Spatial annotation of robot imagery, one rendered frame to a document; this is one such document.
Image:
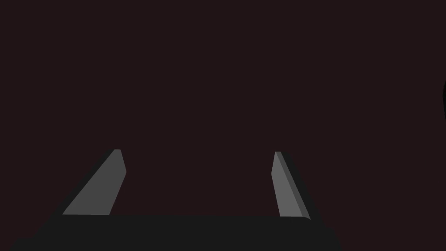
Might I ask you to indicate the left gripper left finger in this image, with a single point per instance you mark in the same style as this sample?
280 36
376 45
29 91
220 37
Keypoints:
101 188

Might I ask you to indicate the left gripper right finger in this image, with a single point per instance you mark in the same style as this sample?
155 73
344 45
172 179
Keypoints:
286 191

